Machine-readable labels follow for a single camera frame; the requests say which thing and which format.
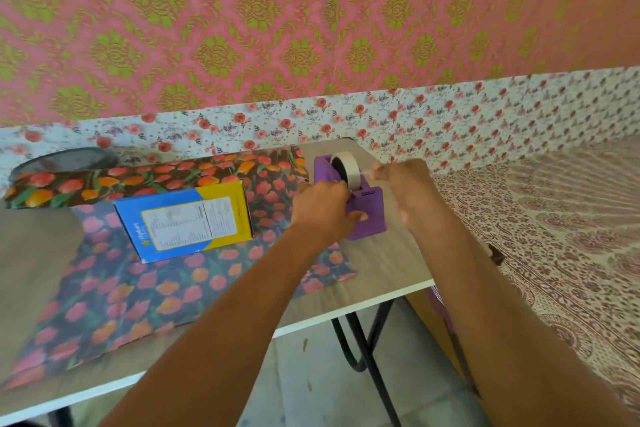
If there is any person's left hand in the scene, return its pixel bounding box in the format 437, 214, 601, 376
290, 180, 370, 249

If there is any person's right hand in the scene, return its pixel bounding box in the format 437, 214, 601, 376
369, 158, 447, 229

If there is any purple tape dispenser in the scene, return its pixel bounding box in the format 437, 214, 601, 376
313, 154, 388, 241

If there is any beige masking tape roll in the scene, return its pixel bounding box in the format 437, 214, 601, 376
330, 151, 373, 191

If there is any person's left forearm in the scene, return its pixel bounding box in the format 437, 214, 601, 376
99, 227, 346, 427

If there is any person's right forearm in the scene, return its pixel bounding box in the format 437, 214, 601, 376
411, 206, 640, 427

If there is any black metal table leg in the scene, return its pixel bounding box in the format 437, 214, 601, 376
331, 298, 403, 427

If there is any blue and yellow cardboard box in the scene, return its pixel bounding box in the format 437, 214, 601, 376
113, 180, 254, 265

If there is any patterned bed sheet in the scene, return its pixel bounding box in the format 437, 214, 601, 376
430, 141, 640, 417

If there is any floral wrapping paper roll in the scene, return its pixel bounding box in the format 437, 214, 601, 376
4, 147, 311, 209

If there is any floral wrapping paper sheet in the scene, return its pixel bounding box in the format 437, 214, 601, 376
4, 176, 358, 390

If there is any black round object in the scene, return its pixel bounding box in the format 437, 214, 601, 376
9, 147, 121, 177

